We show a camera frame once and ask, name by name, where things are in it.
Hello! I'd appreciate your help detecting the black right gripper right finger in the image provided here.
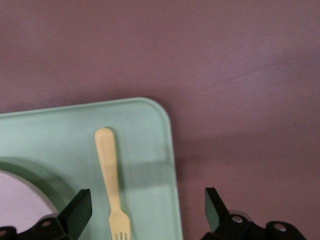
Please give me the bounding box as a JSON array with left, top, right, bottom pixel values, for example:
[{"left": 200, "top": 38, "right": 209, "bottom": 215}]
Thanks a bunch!
[{"left": 200, "top": 187, "right": 306, "bottom": 240}]

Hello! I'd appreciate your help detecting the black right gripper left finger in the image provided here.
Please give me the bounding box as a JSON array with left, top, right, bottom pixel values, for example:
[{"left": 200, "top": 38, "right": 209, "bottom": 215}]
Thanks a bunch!
[{"left": 0, "top": 188, "right": 94, "bottom": 240}]

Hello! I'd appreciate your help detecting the cream round plate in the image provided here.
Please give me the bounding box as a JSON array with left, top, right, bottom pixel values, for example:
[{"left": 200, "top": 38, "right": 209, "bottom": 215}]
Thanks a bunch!
[{"left": 0, "top": 169, "right": 60, "bottom": 235}]

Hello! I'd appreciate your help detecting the yellow plastic fork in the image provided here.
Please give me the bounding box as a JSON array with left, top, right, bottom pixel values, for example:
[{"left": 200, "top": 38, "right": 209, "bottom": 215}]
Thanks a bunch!
[{"left": 94, "top": 126, "right": 132, "bottom": 240}]

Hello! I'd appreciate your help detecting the light green rectangular tray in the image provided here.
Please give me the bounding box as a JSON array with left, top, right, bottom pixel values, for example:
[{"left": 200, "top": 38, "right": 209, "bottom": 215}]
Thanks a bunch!
[{"left": 0, "top": 96, "right": 185, "bottom": 240}]

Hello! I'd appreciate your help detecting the brown table mat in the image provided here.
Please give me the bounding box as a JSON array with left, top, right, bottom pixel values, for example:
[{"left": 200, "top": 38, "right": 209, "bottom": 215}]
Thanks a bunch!
[{"left": 0, "top": 0, "right": 320, "bottom": 240}]

